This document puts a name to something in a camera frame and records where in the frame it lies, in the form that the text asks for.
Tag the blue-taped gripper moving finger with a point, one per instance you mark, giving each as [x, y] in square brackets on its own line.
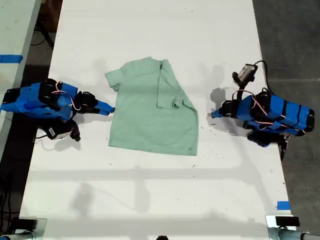
[103, 113]
[219, 115]

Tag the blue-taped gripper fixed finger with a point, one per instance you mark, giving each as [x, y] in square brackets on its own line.
[218, 110]
[106, 106]

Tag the pale green t-shirt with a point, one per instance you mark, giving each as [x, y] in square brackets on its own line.
[140, 112]

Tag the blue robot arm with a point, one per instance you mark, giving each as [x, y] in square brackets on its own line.
[30, 101]
[282, 111]

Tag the long blue tape strip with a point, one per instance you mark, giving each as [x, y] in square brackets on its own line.
[11, 58]

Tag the white side table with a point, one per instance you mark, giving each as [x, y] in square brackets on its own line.
[12, 30]

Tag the short blue tape strip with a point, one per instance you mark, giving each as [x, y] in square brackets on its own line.
[283, 205]

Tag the metal table clamp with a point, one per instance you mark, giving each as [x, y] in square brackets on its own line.
[282, 221]
[32, 223]

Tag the grey metal pipe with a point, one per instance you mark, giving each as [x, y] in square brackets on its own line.
[287, 235]
[17, 236]

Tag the black camera stalk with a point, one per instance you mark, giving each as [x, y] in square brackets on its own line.
[241, 90]
[75, 131]

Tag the black camera box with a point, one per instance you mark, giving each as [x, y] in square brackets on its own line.
[246, 71]
[58, 132]

